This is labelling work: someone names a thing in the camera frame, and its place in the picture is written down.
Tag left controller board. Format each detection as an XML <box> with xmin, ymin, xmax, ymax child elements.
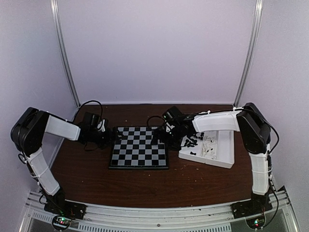
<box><xmin>52</xmin><ymin>216</ymin><xmax>72</xmax><ymax>231</ymax></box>

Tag black white chessboard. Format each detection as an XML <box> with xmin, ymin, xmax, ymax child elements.
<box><xmin>109</xmin><ymin>126</ymin><xmax>169</xmax><ymax>170</ymax></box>

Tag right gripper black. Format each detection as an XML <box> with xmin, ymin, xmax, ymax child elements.
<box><xmin>151</xmin><ymin>125</ymin><xmax>184</xmax><ymax>150</ymax></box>

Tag aluminium front rail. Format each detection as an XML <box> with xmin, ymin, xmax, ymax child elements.
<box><xmin>17</xmin><ymin>190</ymin><xmax>300</xmax><ymax>232</ymax></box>

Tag aluminium frame post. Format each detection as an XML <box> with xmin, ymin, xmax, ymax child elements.
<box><xmin>50</xmin><ymin>0</ymin><xmax>81</xmax><ymax>108</ymax></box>
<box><xmin>233</xmin><ymin>0</ymin><xmax>263</xmax><ymax>106</ymax></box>

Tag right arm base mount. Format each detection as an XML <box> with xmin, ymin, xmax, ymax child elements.
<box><xmin>231</xmin><ymin>192</ymin><xmax>273</xmax><ymax>219</ymax></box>

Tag left black cable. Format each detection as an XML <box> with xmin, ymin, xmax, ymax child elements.
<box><xmin>78</xmin><ymin>100</ymin><xmax>103</xmax><ymax>121</ymax></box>

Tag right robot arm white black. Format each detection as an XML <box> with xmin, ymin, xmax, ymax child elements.
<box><xmin>151</xmin><ymin>102</ymin><xmax>273</xmax><ymax>214</ymax></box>

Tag white chess pieces pile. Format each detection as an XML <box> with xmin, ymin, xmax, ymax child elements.
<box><xmin>200</xmin><ymin>135</ymin><xmax>217</xmax><ymax>160</ymax></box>

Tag white plastic tray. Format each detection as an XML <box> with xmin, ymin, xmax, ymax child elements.
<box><xmin>178</xmin><ymin>130</ymin><xmax>235</xmax><ymax>169</ymax></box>

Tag black chess pieces upper cluster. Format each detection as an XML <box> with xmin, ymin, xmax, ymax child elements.
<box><xmin>193</xmin><ymin>132</ymin><xmax>204</xmax><ymax>140</ymax></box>

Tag right black cable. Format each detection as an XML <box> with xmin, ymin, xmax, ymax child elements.
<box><xmin>147</xmin><ymin>116</ymin><xmax>167</xmax><ymax>129</ymax></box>

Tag right aluminium frame post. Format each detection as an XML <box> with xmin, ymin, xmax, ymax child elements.
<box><xmin>233</xmin><ymin>0</ymin><xmax>263</xmax><ymax>106</ymax></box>

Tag right controller board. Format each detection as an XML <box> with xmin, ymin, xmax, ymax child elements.
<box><xmin>246</xmin><ymin>216</ymin><xmax>266</xmax><ymax>230</ymax></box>

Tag controller board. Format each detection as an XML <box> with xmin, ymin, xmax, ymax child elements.
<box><xmin>52</xmin><ymin>216</ymin><xmax>72</xmax><ymax>231</ymax></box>
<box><xmin>246</xmin><ymin>216</ymin><xmax>266</xmax><ymax>230</ymax></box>

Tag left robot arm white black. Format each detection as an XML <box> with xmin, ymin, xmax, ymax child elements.
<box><xmin>11</xmin><ymin>107</ymin><xmax>121</xmax><ymax>215</ymax></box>

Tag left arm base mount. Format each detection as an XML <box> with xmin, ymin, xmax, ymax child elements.
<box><xmin>42</xmin><ymin>187</ymin><xmax>86</xmax><ymax>220</ymax></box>

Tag left aluminium frame post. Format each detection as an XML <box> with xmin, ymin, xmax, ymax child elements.
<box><xmin>50</xmin><ymin>0</ymin><xmax>81</xmax><ymax>108</ymax></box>

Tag black chess pieces lower cluster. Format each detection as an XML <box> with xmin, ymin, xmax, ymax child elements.
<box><xmin>181</xmin><ymin>137</ymin><xmax>197</xmax><ymax>147</ymax></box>

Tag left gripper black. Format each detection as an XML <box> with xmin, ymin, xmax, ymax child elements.
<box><xmin>90</xmin><ymin>127</ymin><xmax>125</xmax><ymax>150</ymax></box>

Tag black cable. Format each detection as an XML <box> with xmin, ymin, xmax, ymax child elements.
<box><xmin>147</xmin><ymin>116</ymin><xmax>167</xmax><ymax>129</ymax></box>
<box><xmin>78</xmin><ymin>100</ymin><xmax>103</xmax><ymax>121</ymax></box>

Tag black chess pieces cluster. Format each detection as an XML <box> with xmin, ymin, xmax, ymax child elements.
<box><xmin>193</xmin><ymin>132</ymin><xmax>204</xmax><ymax>140</ymax></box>
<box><xmin>181</xmin><ymin>137</ymin><xmax>197</xmax><ymax>147</ymax></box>

